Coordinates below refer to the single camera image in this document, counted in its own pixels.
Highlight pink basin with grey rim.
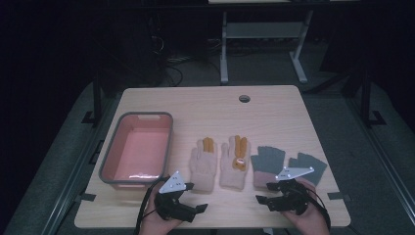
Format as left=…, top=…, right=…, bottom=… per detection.
left=98, top=111, right=174, bottom=191

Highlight grey fingerless glove pink cuff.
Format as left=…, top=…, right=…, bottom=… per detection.
left=250, top=145, right=287, bottom=189

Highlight person's right hand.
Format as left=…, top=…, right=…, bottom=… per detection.
left=282, top=178, right=331, bottom=235

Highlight white metal desk frame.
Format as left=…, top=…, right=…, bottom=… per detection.
left=219, top=9, right=315, bottom=85

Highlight grey fingerless glove red label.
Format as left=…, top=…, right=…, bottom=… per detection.
left=288, top=152, right=328, bottom=187

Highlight person's left hand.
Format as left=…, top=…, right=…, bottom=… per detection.
left=138, top=195, right=184, bottom=235

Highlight beige glove with orange fingers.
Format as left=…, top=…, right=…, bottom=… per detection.
left=189, top=136, right=218, bottom=194

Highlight beige glove with bear face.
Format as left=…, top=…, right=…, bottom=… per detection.
left=218, top=134, right=252, bottom=191

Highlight black floor cables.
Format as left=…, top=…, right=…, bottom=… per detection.
left=162, top=53, right=192, bottom=88

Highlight left hand-held gripper cable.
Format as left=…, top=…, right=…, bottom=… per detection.
left=132, top=175, right=171, bottom=235

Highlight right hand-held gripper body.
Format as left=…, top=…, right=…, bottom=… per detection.
left=265, top=165, right=315, bottom=215

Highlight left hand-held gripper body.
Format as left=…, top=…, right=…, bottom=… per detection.
left=154, top=169, right=199, bottom=223

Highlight black tape strip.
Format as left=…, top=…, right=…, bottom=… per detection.
left=73, top=192, right=98, bottom=204
left=327, top=191, right=352, bottom=202

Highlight black metal stand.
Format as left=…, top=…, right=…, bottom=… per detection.
left=359, top=63, right=388, bottom=129
left=80, top=68, right=106, bottom=127

